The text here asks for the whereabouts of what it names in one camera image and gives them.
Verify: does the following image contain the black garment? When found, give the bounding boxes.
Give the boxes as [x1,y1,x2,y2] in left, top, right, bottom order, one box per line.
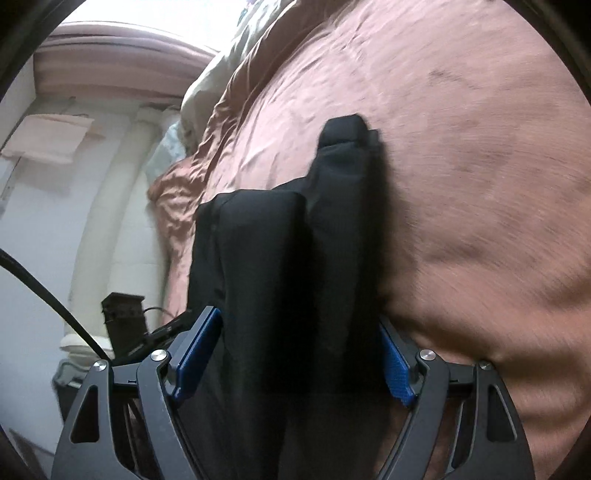
[180,115,393,479]

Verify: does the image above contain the white bedside table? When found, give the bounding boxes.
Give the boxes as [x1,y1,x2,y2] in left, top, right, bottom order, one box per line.
[51,359,88,421]

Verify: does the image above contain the dark small box on nightstand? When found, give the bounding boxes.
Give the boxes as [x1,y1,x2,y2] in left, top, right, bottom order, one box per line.
[101,292,147,365]

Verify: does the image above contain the cream padded headboard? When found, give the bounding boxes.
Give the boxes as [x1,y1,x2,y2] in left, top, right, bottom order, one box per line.
[69,107,168,357]

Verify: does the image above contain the pale green pillow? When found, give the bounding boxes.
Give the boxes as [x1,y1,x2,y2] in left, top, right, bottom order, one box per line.
[144,121,186,184]

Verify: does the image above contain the rust orange bed blanket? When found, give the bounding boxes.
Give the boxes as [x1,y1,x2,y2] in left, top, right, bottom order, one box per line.
[148,1,590,479]

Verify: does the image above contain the pink curtain left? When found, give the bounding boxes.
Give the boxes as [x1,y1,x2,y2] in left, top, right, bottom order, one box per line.
[33,21,216,105]

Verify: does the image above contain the beige duvet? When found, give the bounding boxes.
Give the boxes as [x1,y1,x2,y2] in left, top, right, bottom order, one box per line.
[178,0,294,154]

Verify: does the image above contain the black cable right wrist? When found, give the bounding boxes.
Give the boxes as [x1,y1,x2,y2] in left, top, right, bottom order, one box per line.
[0,248,115,363]

